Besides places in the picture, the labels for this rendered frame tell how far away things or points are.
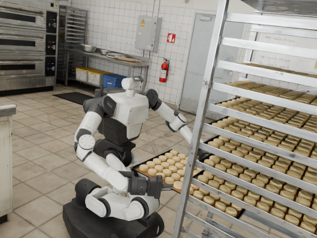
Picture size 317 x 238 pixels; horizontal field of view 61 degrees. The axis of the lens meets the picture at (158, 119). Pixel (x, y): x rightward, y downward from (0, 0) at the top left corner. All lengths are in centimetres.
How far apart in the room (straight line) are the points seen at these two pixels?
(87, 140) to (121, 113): 32
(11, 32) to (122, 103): 425
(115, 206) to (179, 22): 460
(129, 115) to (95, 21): 574
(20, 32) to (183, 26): 311
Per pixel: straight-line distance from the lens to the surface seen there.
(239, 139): 113
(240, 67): 110
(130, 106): 158
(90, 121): 143
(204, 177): 132
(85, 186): 214
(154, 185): 134
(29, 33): 583
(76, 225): 207
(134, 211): 177
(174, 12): 600
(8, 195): 228
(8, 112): 203
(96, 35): 717
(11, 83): 576
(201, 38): 573
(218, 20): 112
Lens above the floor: 148
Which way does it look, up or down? 17 degrees down
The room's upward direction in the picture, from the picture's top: 9 degrees clockwise
